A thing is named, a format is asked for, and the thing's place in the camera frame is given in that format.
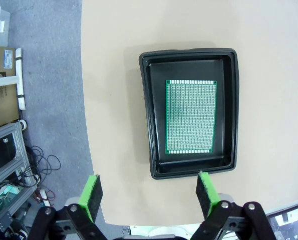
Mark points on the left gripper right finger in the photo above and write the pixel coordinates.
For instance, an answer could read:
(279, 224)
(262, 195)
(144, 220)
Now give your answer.
(209, 197)

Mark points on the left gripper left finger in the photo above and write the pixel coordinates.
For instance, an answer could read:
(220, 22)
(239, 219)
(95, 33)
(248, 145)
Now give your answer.
(88, 197)

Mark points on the green perforated circuit board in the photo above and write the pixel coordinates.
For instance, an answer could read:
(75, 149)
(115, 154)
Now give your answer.
(191, 117)

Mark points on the black ESD tray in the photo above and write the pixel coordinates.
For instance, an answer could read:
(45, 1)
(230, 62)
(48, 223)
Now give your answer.
(151, 112)

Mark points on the white power strip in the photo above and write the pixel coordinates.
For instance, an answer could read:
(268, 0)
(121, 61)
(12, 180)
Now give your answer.
(43, 196)

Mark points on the black tablet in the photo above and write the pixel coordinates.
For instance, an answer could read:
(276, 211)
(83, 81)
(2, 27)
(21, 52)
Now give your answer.
(289, 220)

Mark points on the white tape roll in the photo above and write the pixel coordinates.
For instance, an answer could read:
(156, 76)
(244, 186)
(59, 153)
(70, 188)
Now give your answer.
(23, 124)

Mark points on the large cardboard box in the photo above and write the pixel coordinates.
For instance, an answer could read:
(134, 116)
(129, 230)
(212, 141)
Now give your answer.
(1, 105)

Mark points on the white table foot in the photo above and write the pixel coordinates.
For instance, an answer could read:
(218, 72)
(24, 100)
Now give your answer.
(20, 82)

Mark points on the aluminium profile equipment frame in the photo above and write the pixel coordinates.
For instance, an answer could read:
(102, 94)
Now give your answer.
(8, 155)

